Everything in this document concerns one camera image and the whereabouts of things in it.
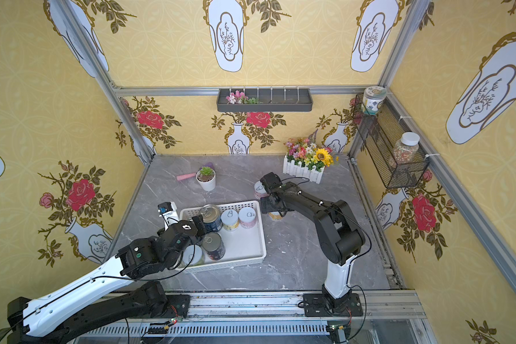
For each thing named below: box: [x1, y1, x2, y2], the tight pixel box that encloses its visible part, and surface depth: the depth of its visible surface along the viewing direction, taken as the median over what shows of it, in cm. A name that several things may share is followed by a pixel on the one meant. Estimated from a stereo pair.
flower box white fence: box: [282, 129, 334, 185], surface depth 102 cm
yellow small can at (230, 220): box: [220, 209, 240, 232], surface depth 92 cm
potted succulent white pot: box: [195, 166, 216, 192], surface depth 103 cm
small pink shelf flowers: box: [225, 90, 264, 105], surface depth 89 cm
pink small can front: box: [238, 207, 258, 230], surface depth 92 cm
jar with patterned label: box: [361, 86, 388, 115], surface depth 87 cm
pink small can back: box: [253, 180, 271, 200], surface depth 102 cm
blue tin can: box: [199, 203, 223, 233], surface depth 88 cm
